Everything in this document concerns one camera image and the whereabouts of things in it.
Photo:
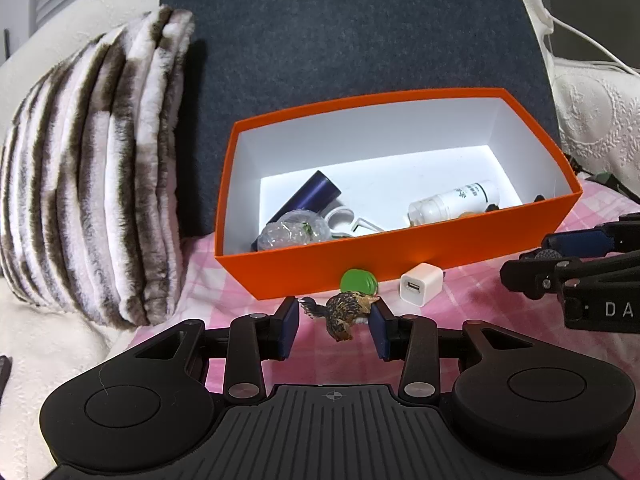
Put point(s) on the black smartphone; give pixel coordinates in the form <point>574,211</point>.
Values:
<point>4,372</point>

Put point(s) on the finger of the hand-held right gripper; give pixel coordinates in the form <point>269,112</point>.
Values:
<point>535,275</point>
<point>580,242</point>

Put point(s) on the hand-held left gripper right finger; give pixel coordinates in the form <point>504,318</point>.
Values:
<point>378,333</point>

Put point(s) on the white USB charger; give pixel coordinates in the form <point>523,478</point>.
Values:
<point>420,287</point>

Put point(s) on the green round lid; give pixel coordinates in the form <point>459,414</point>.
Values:
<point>356,280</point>

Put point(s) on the striped fluffy pillow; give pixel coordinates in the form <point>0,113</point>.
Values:
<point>100,185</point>

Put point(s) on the dark green object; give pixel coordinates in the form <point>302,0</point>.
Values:
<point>606,180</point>

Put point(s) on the orange cardboard box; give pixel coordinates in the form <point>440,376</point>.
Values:
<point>300,275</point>

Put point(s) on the white plastic bottle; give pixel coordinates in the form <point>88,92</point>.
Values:
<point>465,195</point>

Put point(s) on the small orange ball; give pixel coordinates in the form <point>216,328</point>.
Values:
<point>469,214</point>

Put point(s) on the pink checked blanket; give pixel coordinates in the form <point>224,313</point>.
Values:
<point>210,290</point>

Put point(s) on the brown bird figurine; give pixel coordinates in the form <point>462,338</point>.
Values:
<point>342,315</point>

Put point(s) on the dark grey cushion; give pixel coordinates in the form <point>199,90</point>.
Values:
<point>350,35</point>

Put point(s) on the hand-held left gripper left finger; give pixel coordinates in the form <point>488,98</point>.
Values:
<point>289,328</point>

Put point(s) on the white embroidered bedspread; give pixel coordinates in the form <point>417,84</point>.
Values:
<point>600,110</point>

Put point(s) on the navy blue tube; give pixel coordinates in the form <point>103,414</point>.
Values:
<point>312,195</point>

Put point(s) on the clear plastic ball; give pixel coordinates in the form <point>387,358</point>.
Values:
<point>287,232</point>

